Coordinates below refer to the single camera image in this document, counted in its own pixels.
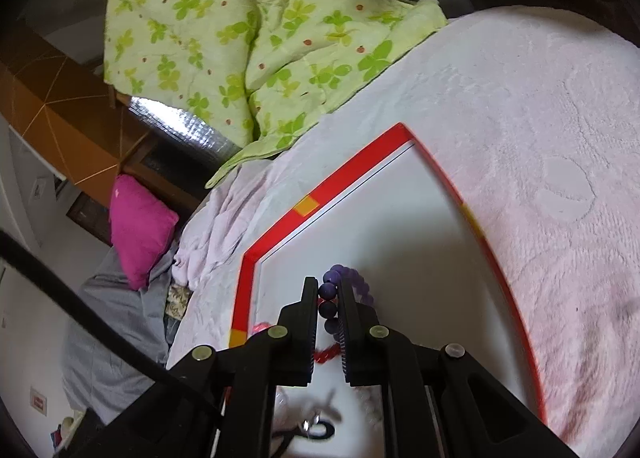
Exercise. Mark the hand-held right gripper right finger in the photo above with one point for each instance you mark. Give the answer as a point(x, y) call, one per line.
point(357, 348)

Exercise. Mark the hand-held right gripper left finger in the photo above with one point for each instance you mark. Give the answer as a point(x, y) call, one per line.
point(300, 338)

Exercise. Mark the red shallow box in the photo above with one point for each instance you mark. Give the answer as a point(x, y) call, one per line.
point(390, 228)

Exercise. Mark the small patterned cloth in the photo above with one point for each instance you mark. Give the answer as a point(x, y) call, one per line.
point(177, 300)

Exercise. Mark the lilac cloth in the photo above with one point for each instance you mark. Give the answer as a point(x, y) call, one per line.
point(220, 233)

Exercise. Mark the grey blanket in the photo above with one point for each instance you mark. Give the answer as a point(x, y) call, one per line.
point(115, 338)

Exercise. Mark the pink pillow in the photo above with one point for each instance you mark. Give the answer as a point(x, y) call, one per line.
point(140, 233)

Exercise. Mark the silver foil panel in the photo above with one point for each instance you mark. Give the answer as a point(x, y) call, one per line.
point(185, 130)

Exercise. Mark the green floral quilt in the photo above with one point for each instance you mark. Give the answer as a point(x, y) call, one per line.
point(225, 37)

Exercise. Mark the orange wooden panel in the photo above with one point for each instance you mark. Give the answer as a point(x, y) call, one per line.
point(55, 127)

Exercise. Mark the white wall socket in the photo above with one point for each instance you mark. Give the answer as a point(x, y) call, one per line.
point(38, 399)

